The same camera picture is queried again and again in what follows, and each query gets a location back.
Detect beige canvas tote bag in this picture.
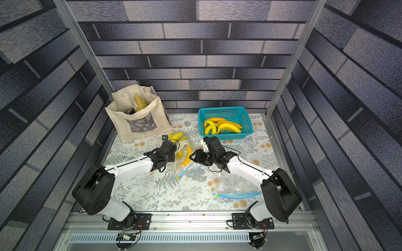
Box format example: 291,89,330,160
105,84,173,143

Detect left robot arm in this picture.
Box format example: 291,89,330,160
72,140,177,229

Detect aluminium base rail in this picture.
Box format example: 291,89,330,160
55,211,326,251

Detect orange bananas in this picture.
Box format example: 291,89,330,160
176,144,193,166

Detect yellow banana bunch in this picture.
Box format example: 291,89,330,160
168,132,186,143

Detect yellow item in tote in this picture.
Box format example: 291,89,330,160
134,94,148,112

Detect teal plastic basket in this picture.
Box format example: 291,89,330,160
198,106,253,140

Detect large yellow banana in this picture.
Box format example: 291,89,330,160
204,120,218,136

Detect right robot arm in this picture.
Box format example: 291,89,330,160
189,137,303,228

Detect clear zip-top bag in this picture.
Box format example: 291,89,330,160
212,173,262,200
163,130,202,182

